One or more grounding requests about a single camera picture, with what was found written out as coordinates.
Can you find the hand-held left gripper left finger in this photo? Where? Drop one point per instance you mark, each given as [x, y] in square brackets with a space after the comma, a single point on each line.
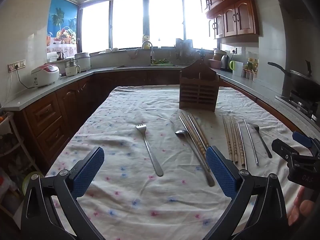
[90, 172]

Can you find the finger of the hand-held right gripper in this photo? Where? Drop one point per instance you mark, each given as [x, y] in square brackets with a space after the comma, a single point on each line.
[301, 138]
[282, 146]

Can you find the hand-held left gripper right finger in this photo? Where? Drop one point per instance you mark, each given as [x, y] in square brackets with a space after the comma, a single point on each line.
[220, 170]

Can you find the chopsticks bundle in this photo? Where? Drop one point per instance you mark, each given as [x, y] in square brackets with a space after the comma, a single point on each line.
[194, 142]

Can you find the metal spoon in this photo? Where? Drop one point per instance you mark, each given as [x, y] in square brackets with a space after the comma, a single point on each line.
[180, 133]

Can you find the wooden utensil holder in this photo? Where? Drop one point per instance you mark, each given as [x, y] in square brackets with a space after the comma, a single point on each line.
[198, 92]

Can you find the person's right hand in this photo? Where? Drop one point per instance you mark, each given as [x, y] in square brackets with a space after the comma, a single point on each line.
[300, 210]

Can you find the metal fork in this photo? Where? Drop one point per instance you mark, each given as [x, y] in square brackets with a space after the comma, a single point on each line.
[150, 150]
[262, 142]

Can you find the metal chopstick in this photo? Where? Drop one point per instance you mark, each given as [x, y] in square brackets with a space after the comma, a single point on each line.
[251, 142]
[242, 145]

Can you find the floral tablecloth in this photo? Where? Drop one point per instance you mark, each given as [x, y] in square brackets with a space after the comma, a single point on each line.
[125, 200]

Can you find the black wok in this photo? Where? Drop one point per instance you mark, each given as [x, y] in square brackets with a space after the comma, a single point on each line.
[302, 81]

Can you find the green bowl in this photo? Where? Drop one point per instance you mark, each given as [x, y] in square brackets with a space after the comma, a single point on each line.
[31, 180]

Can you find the brown lower kitchen cabinets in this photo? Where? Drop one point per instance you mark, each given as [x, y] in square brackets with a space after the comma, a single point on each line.
[45, 120]

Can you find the brown kitchen cabinets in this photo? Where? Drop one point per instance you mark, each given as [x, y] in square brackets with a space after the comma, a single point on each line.
[237, 15]
[45, 120]

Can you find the row of seasoning bottles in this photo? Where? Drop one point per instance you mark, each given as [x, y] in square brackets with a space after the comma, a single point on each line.
[250, 70]

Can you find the white storage rack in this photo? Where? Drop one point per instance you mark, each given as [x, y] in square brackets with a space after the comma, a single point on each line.
[12, 140]

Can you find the steel electric kettle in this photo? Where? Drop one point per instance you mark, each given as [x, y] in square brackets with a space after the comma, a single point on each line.
[225, 63]

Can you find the grey kitchen countertop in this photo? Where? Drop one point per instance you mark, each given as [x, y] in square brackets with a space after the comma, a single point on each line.
[15, 103]

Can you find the small white electric pot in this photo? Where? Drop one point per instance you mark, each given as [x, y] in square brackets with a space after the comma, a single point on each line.
[71, 68]

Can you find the red and white rice cooker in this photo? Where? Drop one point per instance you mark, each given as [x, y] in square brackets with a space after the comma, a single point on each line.
[46, 76]

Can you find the pink basin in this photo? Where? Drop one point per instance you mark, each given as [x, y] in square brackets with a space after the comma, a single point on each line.
[213, 63]

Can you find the large silver rice cooker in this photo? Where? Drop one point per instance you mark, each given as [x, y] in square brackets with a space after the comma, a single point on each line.
[83, 62]

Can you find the beige pot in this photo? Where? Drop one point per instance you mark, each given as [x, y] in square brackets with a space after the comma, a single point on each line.
[220, 53]

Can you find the kitchen sink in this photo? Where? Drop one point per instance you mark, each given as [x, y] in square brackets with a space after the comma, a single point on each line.
[132, 66]

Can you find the dark knife holder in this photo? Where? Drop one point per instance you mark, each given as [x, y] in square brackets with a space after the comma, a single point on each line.
[201, 53]

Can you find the white box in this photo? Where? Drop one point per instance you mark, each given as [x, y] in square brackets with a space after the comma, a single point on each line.
[52, 57]

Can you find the green basket of vegetables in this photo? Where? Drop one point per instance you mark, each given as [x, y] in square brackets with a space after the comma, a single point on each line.
[162, 62]

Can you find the dish rack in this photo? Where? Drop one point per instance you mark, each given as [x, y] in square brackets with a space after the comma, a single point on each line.
[183, 47]

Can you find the sink faucet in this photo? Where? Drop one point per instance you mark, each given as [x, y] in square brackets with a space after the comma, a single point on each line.
[151, 52]

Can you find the brown upper kitchen cabinets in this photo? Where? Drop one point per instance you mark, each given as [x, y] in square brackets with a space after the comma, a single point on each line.
[237, 15]

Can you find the yellow bottle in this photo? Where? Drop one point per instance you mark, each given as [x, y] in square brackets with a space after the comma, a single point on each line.
[145, 38]

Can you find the kitchen window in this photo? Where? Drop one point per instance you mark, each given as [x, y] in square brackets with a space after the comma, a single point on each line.
[130, 20]

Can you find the white wall socket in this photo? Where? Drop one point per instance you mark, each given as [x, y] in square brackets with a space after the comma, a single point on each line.
[233, 50]

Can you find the wall socket strip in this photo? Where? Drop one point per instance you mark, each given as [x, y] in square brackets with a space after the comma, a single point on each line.
[17, 65]

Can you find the fruit and palm wall poster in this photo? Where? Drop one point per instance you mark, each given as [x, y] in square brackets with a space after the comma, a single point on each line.
[62, 17]

